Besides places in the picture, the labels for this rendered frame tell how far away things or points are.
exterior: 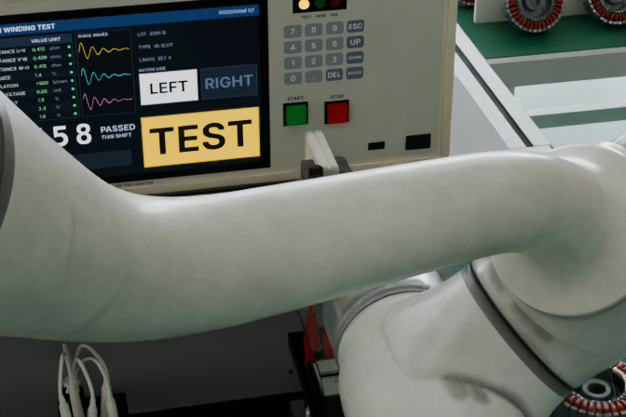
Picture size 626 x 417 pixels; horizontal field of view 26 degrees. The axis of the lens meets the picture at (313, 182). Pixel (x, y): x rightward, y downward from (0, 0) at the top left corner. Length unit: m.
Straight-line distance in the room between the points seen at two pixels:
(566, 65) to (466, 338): 1.65
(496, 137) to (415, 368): 0.55
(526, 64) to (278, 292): 1.83
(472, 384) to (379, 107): 0.48
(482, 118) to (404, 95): 0.15
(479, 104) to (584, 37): 1.13
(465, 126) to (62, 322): 0.87
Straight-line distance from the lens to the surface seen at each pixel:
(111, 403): 1.36
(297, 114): 1.22
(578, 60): 2.45
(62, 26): 1.16
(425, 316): 0.84
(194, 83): 1.19
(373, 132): 1.25
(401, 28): 1.21
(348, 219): 0.62
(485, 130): 1.35
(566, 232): 0.72
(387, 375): 0.83
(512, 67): 2.40
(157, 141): 1.21
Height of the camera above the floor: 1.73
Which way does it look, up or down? 29 degrees down
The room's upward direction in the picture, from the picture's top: straight up
